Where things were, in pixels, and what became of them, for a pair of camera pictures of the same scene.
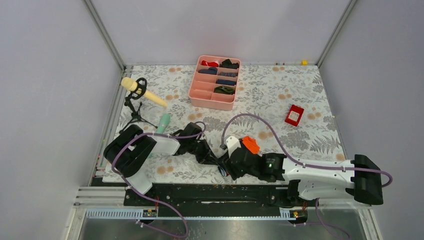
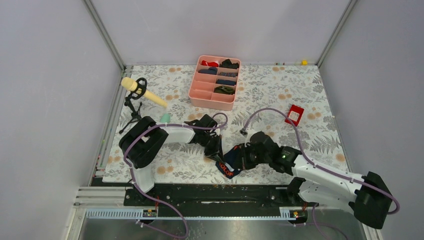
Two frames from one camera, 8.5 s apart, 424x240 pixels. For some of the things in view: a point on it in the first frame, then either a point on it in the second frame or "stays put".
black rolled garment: x=227 y=63 stays put
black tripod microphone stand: x=142 y=83 stays put
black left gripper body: x=201 y=150 -> x=211 y=144
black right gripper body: x=236 y=172 -> x=251 y=158
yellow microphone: x=130 y=84 stays put
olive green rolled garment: x=224 y=89 stays put
